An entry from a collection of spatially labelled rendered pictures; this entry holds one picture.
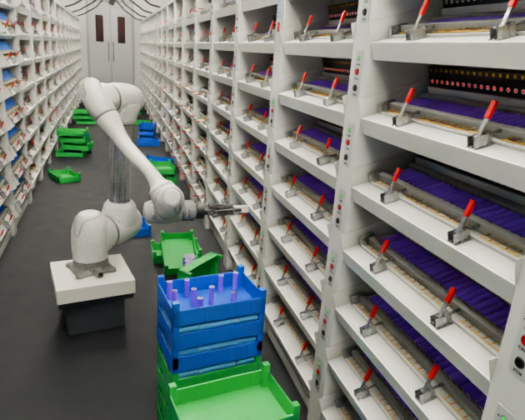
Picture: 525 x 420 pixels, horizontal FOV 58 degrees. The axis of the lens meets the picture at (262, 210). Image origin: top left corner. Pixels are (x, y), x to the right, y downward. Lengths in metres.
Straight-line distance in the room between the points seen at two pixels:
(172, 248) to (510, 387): 2.34
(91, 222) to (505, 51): 1.76
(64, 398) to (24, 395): 0.15
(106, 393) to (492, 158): 1.59
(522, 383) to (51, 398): 1.60
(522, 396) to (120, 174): 1.85
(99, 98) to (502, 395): 1.75
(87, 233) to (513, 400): 1.76
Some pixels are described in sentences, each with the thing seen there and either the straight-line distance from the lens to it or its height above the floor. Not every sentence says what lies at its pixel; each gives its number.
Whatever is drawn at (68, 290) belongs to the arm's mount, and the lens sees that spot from 2.19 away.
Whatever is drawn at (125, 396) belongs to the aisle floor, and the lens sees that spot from 2.00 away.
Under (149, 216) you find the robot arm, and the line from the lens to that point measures 1.98.
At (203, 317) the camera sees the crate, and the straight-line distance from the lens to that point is 1.47.
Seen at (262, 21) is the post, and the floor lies 1.43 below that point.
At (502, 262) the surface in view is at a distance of 0.97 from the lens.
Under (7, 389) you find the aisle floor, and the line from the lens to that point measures 2.13.
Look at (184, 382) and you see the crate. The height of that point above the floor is 0.28.
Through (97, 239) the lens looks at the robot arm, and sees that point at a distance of 2.23.
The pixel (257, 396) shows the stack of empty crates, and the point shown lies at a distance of 1.47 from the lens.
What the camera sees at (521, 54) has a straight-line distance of 0.93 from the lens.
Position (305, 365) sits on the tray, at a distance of 1.89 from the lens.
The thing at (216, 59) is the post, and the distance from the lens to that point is 3.33.
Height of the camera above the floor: 1.26
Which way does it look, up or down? 18 degrees down
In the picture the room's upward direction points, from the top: 4 degrees clockwise
